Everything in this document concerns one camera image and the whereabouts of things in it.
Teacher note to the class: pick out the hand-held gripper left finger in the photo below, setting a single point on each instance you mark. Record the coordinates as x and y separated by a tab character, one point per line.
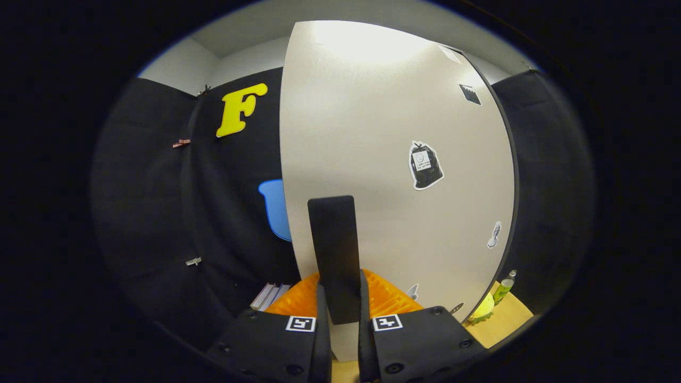
271	346

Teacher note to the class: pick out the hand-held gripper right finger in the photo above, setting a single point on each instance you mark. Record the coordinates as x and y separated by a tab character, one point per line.
420	346

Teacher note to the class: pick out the white spine book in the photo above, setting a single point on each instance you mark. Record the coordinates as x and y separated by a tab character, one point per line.
262	297

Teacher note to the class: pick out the yellow plush toy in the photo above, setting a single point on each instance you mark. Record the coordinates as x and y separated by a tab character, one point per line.
483	308

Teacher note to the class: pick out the green drink bottle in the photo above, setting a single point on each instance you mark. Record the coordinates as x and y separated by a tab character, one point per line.
503	291

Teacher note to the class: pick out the white clothes peg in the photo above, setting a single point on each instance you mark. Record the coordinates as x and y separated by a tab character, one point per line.
193	261

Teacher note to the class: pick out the black backdrop cloth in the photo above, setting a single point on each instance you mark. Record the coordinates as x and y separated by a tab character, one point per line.
149	213

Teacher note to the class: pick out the pink clothes peg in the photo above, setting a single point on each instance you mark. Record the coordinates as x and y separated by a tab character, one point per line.
181	143

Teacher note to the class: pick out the black clip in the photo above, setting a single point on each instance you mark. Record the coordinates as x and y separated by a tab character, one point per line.
204	91

